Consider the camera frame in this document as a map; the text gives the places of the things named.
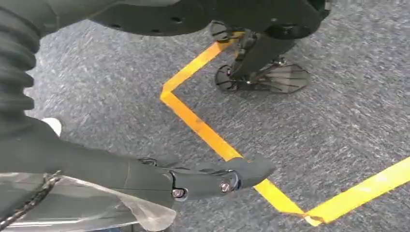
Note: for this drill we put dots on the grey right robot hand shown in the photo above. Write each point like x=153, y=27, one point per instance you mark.
x=96, y=166

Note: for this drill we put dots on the clear plastic sheet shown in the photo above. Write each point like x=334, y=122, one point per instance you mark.
x=83, y=208

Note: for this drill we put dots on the pale rounded part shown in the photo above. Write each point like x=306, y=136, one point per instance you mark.
x=52, y=125

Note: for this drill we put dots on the ribbed grey right arm sleeve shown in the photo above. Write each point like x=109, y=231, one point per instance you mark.
x=16, y=64

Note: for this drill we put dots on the black robot foot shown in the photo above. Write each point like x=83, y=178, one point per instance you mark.
x=285, y=78

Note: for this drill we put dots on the black robot leg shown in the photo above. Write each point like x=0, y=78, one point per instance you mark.
x=250, y=16

